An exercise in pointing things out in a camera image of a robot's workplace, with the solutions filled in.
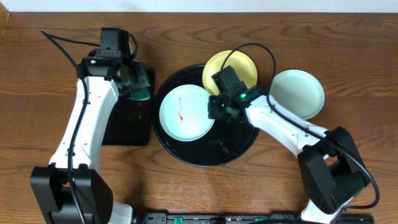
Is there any green yellow sponge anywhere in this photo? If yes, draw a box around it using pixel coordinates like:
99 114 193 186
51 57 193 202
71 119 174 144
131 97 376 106
129 88 150 101

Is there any yellow plate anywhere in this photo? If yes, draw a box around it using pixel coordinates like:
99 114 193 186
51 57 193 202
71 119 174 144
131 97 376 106
202 50 258 95

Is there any light blue plate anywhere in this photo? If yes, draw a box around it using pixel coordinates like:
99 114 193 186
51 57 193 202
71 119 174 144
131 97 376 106
270 70 325 119
159 85 215 142

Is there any light blue plate front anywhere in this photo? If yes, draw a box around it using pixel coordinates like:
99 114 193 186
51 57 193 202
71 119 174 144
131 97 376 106
270 70 325 119

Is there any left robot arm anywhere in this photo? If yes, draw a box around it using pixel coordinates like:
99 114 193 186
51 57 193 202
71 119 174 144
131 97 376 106
30 27 154 223

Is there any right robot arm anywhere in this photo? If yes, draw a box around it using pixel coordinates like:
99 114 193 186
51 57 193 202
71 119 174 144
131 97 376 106
208 66 372 223

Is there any black round tray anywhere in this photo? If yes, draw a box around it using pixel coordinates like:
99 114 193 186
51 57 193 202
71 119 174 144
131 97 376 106
152 65 259 167

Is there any black rectangular tray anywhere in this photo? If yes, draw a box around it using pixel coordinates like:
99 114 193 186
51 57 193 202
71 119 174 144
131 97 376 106
102 70 155 146

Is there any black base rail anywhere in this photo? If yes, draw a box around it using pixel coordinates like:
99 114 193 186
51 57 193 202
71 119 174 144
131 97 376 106
133 212 375 224

